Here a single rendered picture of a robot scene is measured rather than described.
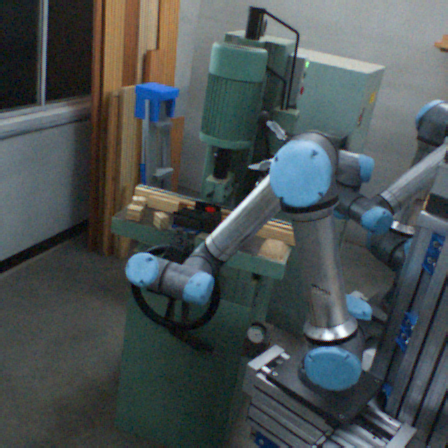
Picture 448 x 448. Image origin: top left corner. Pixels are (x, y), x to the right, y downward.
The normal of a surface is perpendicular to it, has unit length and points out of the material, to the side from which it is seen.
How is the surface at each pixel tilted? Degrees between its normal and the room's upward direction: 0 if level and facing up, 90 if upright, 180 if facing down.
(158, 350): 90
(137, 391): 90
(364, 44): 90
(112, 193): 87
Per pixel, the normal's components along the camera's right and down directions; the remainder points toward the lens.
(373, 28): -0.41, 0.30
